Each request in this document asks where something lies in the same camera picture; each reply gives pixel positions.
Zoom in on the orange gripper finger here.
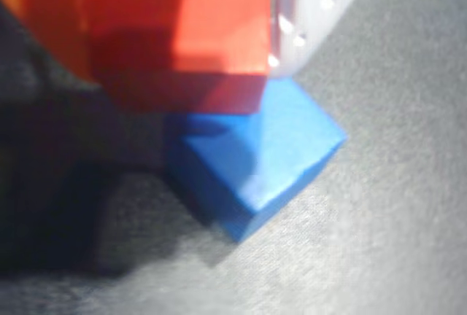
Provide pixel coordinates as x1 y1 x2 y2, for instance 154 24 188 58
0 0 90 85

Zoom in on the red cube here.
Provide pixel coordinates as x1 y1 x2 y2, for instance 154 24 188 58
84 0 273 116

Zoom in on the blue cube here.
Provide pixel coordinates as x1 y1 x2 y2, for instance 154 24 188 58
166 76 348 245

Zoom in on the grey felt mat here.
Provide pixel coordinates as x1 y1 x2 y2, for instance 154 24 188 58
0 0 467 315

